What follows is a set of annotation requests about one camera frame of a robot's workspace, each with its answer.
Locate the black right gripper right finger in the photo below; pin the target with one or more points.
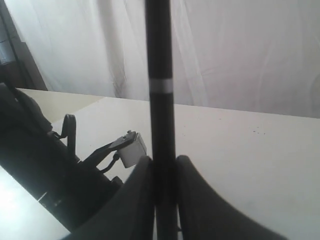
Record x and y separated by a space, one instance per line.
204 215

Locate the white backdrop curtain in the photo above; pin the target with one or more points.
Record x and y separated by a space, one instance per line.
248 55

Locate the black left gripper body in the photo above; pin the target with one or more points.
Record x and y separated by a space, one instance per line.
32 153

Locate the black paintbrush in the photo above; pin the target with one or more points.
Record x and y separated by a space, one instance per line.
161 97

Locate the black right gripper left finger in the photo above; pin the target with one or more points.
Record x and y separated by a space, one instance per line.
129 215

